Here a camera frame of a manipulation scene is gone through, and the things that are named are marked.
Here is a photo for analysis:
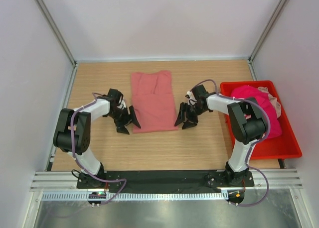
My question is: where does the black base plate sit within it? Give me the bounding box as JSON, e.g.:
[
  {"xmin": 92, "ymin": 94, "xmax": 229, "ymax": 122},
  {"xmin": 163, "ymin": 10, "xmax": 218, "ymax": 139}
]
[{"xmin": 76, "ymin": 170, "xmax": 254, "ymax": 203}]

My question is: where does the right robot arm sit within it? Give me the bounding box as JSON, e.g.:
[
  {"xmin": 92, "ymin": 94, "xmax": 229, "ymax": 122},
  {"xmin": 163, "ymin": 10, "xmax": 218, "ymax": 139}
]
[{"xmin": 174, "ymin": 84, "xmax": 270, "ymax": 183}]

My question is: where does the slotted cable duct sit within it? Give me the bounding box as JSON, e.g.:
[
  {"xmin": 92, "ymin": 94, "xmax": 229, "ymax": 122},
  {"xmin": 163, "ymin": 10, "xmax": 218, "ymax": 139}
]
[{"xmin": 41, "ymin": 191, "xmax": 228, "ymax": 202}]

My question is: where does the salmon pink t shirt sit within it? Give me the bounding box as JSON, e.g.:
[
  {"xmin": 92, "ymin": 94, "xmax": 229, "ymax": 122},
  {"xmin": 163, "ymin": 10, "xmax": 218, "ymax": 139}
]
[{"xmin": 131, "ymin": 70, "xmax": 178, "ymax": 134}]

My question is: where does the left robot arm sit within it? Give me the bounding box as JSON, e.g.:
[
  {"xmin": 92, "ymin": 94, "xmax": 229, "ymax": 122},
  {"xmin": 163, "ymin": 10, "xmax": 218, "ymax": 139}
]
[{"xmin": 53, "ymin": 89, "xmax": 141, "ymax": 181}]

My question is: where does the magenta t shirt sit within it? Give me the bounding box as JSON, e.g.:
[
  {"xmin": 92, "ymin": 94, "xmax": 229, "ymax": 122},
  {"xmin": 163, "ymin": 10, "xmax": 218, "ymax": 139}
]
[{"xmin": 231, "ymin": 85, "xmax": 282, "ymax": 139}]

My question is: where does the red plastic bin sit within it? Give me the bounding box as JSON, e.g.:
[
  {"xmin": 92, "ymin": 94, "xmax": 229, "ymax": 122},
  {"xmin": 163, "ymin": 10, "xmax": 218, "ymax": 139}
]
[{"xmin": 220, "ymin": 81, "xmax": 302, "ymax": 160}]

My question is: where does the aluminium corner post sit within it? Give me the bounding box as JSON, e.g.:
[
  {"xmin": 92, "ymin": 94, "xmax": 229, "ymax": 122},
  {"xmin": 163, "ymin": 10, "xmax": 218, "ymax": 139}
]
[
  {"xmin": 248, "ymin": 0, "xmax": 289, "ymax": 64},
  {"xmin": 31, "ymin": 0, "xmax": 78, "ymax": 66}
]

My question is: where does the left aluminium corner post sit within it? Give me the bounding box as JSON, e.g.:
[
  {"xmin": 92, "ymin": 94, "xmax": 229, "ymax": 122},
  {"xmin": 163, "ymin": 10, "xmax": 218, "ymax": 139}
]
[{"xmin": 31, "ymin": 0, "xmax": 78, "ymax": 66}]

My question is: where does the light pink t shirt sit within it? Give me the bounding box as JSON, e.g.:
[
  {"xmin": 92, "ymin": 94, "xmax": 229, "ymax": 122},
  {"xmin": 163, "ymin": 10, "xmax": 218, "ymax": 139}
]
[{"xmin": 258, "ymin": 87, "xmax": 282, "ymax": 118}]

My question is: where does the right aluminium corner post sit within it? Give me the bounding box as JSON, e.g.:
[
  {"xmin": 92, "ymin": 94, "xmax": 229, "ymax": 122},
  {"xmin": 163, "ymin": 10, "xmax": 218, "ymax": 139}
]
[{"xmin": 248, "ymin": 0, "xmax": 289, "ymax": 64}]

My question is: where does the aluminium front rail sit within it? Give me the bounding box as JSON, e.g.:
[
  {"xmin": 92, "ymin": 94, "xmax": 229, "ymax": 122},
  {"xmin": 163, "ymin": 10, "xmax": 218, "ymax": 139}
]
[{"xmin": 30, "ymin": 169, "xmax": 303, "ymax": 191}]

